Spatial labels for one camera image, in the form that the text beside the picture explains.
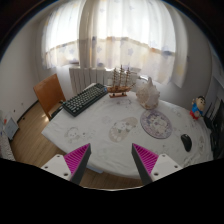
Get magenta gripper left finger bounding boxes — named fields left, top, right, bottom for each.
left=42, top=144, right=91, bottom=185

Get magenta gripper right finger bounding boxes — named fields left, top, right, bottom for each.
left=132, top=143, right=182, bottom=185

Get black computer mouse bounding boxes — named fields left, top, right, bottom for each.
left=181, top=134, right=192, bottom=152

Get white patterned tablecloth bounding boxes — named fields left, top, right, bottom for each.
left=42, top=92, right=213, bottom=178

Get black keyboard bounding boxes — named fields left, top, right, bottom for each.
left=62, top=83, right=107, bottom=117

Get large white conch shell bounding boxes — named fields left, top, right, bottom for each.
left=136, top=78, right=160, bottom=110

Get white box at left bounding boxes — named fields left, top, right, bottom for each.
left=4, top=118, right=19, bottom=140

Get wooden chair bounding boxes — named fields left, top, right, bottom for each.
left=33, top=74, right=65, bottom=119

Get cartoon boy figurine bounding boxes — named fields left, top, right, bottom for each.
left=190, top=96, right=206, bottom=120

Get black chair at right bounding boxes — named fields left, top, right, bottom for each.
left=203, top=100, right=224, bottom=159

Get white radiator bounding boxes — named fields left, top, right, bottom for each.
left=69, top=68, right=137, bottom=94

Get wooden model sailing ship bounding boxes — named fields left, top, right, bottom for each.
left=107, top=67, right=134, bottom=98

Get white sheer curtain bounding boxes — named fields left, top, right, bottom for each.
left=41, top=0, right=188, bottom=87

